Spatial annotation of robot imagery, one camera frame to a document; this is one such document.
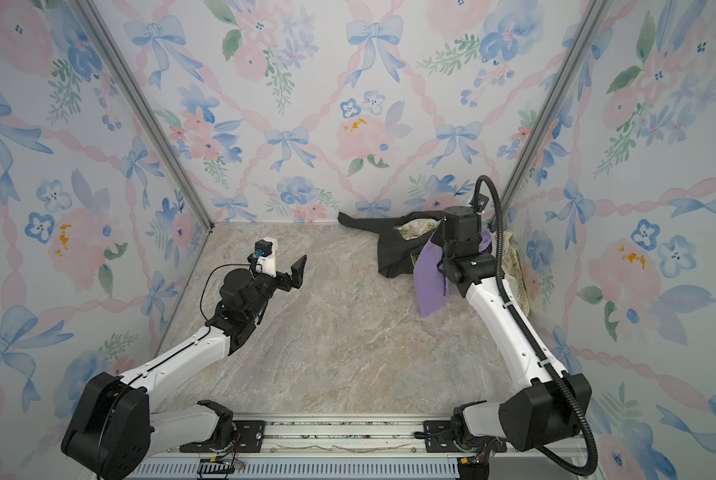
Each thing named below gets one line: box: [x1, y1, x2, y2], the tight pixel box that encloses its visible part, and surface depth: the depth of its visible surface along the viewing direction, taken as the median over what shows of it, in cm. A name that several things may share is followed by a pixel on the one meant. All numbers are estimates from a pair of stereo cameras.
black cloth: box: [337, 211, 444, 278], surface depth 114 cm
